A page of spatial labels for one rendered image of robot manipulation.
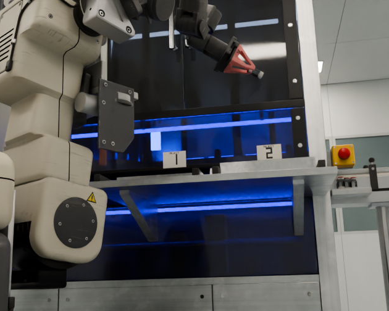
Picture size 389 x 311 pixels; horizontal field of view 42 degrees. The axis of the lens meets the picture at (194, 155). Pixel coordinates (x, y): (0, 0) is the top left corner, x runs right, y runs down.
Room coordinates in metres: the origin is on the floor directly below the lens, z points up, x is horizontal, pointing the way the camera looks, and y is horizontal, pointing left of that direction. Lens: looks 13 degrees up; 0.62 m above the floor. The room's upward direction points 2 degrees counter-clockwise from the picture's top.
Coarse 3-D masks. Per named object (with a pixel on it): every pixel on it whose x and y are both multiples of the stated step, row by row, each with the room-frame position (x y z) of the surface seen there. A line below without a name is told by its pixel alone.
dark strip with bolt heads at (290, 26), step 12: (288, 0) 1.70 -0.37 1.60; (288, 12) 1.70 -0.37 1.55; (288, 24) 1.70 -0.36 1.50; (288, 36) 1.70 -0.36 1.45; (288, 48) 1.71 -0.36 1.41; (288, 60) 1.71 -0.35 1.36; (288, 72) 1.71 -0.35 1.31; (300, 72) 1.70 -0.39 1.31; (288, 84) 1.71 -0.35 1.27; (300, 84) 1.70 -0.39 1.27; (300, 96) 1.70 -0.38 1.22; (300, 108) 1.70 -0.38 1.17; (300, 120) 1.70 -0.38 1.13; (300, 132) 1.70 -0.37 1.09; (300, 144) 1.70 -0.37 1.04; (300, 156) 1.70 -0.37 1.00
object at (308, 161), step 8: (256, 160) 1.35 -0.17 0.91; (264, 160) 1.35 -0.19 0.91; (272, 160) 1.35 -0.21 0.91; (280, 160) 1.34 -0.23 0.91; (288, 160) 1.34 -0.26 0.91; (296, 160) 1.34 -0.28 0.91; (304, 160) 1.33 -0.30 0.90; (312, 160) 1.33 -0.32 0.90; (224, 168) 1.37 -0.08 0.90; (232, 168) 1.37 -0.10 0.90; (240, 168) 1.36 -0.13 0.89; (248, 168) 1.36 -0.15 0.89; (256, 168) 1.35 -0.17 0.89; (264, 168) 1.35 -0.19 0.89; (272, 168) 1.35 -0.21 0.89; (280, 168) 1.34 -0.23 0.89; (288, 168) 1.34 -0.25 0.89
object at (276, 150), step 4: (272, 144) 1.71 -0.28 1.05; (276, 144) 1.71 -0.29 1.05; (280, 144) 1.71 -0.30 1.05; (260, 148) 1.72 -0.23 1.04; (264, 148) 1.72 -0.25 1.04; (272, 148) 1.71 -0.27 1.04; (276, 148) 1.71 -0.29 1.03; (280, 148) 1.71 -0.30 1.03; (260, 152) 1.72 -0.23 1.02; (264, 152) 1.72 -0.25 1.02; (272, 152) 1.71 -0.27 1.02; (276, 152) 1.71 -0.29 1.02; (280, 152) 1.71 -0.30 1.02; (260, 156) 1.72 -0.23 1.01; (264, 156) 1.72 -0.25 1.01; (268, 156) 1.72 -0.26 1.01; (272, 156) 1.71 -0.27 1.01; (276, 156) 1.71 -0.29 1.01; (280, 156) 1.71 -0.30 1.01
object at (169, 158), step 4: (164, 152) 1.78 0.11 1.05; (168, 152) 1.78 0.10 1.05; (172, 152) 1.77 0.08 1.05; (176, 152) 1.77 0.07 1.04; (180, 152) 1.77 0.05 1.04; (184, 152) 1.77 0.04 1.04; (164, 156) 1.78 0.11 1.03; (168, 156) 1.78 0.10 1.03; (172, 156) 1.77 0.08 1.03; (180, 156) 1.77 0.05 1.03; (184, 156) 1.77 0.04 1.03; (164, 160) 1.78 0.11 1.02; (168, 160) 1.78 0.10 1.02; (172, 160) 1.77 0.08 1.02; (180, 160) 1.77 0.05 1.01; (184, 160) 1.77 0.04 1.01; (164, 164) 1.78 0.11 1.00; (168, 164) 1.78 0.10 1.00; (172, 164) 1.77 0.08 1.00; (180, 164) 1.77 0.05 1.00; (184, 164) 1.77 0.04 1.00
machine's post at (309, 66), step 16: (304, 0) 1.69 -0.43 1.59; (304, 16) 1.69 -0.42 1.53; (304, 32) 1.69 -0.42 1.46; (304, 48) 1.69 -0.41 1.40; (304, 64) 1.69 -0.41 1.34; (304, 80) 1.69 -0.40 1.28; (304, 96) 1.69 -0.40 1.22; (320, 96) 1.69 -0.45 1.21; (320, 112) 1.69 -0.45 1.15; (320, 128) 1.69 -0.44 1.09; (320, 144) 1.69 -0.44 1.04; (320, 208) 1.69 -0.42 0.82; (320, 224) 1.69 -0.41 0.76; (320, 240) 1.69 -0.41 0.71; (320, 256) 1.69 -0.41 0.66; (320, 272) 1.69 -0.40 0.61; (336, 272) 1.69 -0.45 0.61; (320, 288) 1.70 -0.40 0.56; (336, 288) 1.69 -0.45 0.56; (336, 304) 1.69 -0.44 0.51
